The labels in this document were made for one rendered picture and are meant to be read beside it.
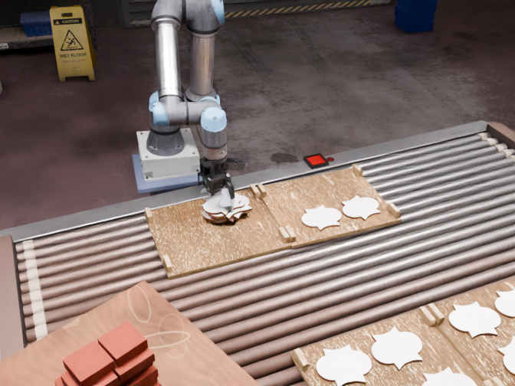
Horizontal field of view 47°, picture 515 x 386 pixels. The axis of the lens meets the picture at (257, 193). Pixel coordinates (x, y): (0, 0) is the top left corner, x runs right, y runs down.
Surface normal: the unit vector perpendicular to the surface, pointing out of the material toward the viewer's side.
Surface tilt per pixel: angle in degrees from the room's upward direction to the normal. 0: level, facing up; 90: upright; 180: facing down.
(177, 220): 0
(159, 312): 0
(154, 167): 90
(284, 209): 0
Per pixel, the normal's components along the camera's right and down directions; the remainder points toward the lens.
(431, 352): 0.00, -0.81
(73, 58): 0.18, 0.38
